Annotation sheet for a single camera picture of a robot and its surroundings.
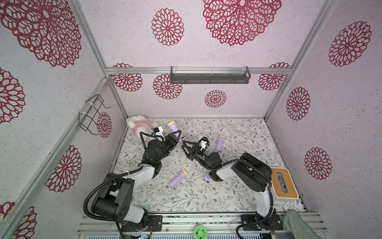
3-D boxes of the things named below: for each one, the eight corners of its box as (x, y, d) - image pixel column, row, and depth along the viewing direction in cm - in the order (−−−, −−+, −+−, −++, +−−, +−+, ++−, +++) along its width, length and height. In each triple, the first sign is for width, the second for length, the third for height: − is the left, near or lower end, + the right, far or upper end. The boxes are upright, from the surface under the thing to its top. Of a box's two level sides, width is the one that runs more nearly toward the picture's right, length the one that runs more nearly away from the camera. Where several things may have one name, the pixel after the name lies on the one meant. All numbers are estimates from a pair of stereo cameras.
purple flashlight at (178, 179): (169, 186, 88) (168, 183, 85) (184, 171, 94) (183, 168, 91) (173, 190, 86) (173, 188, 84) (188, 175, 92) (188, 173, 89)
